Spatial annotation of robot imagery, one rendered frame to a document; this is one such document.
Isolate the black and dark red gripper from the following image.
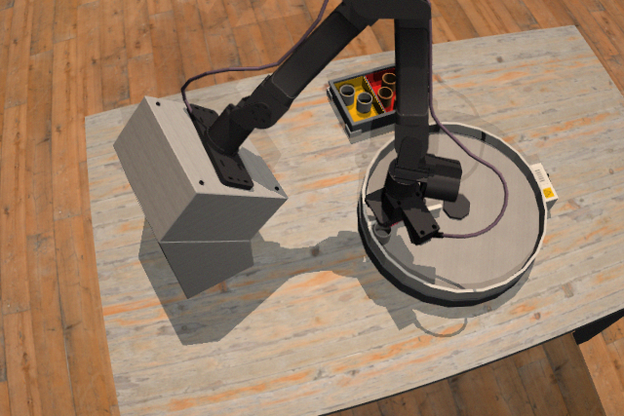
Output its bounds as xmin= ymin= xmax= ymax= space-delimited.
xmin=365 ymin=183 xmax=414 ymax=228

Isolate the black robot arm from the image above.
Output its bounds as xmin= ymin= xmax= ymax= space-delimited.
xmin=186 ymin=0 xmax=462 ymax=246

